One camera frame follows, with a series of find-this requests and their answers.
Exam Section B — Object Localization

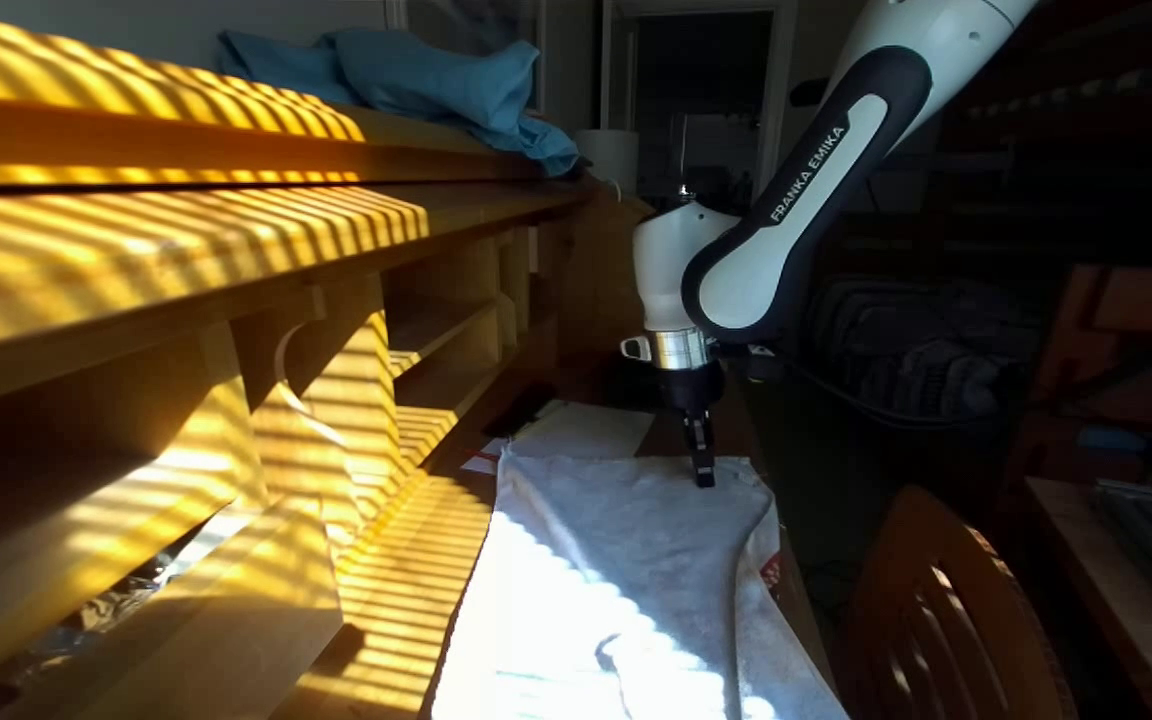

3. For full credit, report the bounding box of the blue crumpled cloth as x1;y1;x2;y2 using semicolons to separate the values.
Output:
211;26;586;179

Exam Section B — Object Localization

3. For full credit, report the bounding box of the white and red towel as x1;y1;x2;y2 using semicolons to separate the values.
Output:
427;435;848;720

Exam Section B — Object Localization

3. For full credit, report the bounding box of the white door frame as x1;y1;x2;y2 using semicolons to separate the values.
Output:
597;0;800;190

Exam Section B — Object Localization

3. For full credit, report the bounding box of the wooden side table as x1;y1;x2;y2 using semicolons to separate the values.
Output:
1018;471;1152;720

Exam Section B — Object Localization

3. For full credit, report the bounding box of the wooden desk with hutch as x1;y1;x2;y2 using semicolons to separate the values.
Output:
0;12;789;720

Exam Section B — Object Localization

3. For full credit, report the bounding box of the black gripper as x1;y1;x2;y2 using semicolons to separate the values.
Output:
656;363;727;493

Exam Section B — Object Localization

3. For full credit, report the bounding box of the black flat remote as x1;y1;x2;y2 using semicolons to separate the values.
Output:
479;384;554;442

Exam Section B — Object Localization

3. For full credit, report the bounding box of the wooden chair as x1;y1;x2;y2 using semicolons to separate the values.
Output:
839;481;1083;720

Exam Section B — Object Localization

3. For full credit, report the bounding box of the dark wooden shelf unit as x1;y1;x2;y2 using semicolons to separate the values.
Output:
929;0;1152;273

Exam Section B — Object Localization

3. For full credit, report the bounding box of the bed with striped blanket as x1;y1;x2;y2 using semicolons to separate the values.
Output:
811;273;1053;433

